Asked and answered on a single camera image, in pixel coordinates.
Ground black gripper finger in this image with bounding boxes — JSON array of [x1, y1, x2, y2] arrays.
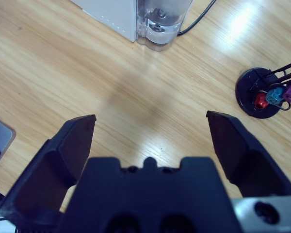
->
[[206, 111, 291, 198], [0, 114, 97, 228]]

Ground red coffee capsule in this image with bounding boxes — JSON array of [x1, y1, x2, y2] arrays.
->
[[256, 91, 270, 110]]

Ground small teal coffee capsule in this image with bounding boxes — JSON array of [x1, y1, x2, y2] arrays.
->
[[266, 86, 286, 105]]

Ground white capsule coffee machine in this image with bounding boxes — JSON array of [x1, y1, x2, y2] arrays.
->
[[69, 0, 139, 44]]

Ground black capsule holder with rods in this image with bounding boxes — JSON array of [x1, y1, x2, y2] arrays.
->
[[235, 58, 291, 119]]

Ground clear water tank black lid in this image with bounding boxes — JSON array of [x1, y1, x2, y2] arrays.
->
[[135, 0, 194, 52]]

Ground centre grey mount plate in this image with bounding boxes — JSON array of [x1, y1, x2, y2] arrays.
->
[[0, 114, 16, 175]]

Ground black machine power cable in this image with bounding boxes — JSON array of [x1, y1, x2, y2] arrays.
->
[[177, 0, 218, 36]]

